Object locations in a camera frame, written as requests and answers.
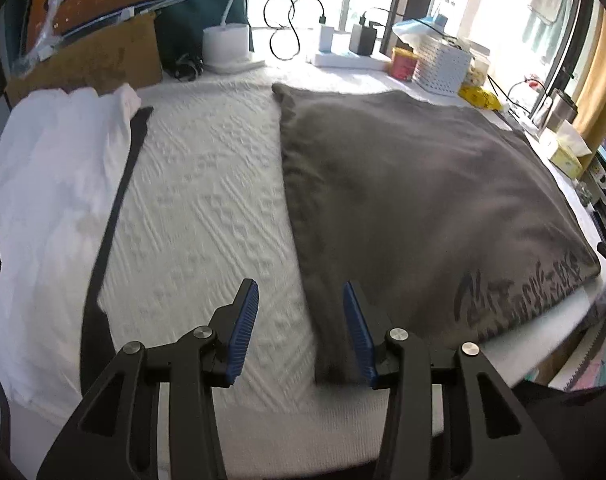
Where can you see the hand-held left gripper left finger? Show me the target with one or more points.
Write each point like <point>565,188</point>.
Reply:
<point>243,330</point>

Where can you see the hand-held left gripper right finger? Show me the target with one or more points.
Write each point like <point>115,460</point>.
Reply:
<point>360,340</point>

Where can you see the dark brown hoodie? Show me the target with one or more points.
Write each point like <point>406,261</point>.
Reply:
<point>408,185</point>

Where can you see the black smartphone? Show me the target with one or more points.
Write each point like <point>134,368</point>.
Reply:
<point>600,226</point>

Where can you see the grey stone figurine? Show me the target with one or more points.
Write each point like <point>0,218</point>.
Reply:
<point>583,193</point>

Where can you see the white mug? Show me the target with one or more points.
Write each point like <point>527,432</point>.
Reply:
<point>599,177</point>

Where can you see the grey serrated strip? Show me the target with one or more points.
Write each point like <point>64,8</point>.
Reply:
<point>589,350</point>

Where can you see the colourful printed item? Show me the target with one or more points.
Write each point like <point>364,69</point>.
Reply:
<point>595,367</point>

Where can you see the yellow tissue box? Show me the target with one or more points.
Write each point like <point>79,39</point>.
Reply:
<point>565,160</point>

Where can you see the white textured tablecloth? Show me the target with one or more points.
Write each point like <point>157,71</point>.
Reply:
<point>208,200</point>

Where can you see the person's dark clothing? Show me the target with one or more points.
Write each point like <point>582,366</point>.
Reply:
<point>573,435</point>

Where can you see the yellow curtain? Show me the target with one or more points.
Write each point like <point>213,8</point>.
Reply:
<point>600,75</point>

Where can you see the clear water bottle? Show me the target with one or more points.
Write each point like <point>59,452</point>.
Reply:
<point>533,83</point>

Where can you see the yellow duck print packet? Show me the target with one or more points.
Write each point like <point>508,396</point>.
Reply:
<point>478,97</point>

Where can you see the clear snack jar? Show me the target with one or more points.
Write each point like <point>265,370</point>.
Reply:
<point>478,72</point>

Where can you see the white garment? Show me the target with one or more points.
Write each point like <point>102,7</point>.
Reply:
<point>48,185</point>

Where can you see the hanging grey garment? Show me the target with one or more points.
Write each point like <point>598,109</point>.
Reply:
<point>548,15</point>

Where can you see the white perforated basket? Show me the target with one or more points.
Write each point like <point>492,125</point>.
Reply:
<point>440,67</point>

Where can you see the red can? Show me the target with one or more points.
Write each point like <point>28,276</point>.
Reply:
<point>403,65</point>

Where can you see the white power strip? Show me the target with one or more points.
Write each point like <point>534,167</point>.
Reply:
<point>353,61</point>

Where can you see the white desk lamp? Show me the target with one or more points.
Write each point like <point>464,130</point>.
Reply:
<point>228,45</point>

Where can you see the black charger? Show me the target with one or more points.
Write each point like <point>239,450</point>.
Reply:
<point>361,39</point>

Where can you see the brown cardboard box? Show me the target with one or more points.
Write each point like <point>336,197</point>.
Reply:
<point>98,65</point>

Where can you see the white charger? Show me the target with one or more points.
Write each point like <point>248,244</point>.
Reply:
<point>327,37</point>

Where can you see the light blue plastic bag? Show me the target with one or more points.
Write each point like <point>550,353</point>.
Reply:
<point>413,27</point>

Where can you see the teal curtain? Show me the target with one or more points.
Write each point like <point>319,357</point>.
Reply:
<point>193,15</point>

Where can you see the clear plastic wrapper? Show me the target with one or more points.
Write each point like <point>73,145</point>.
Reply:
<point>43,40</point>

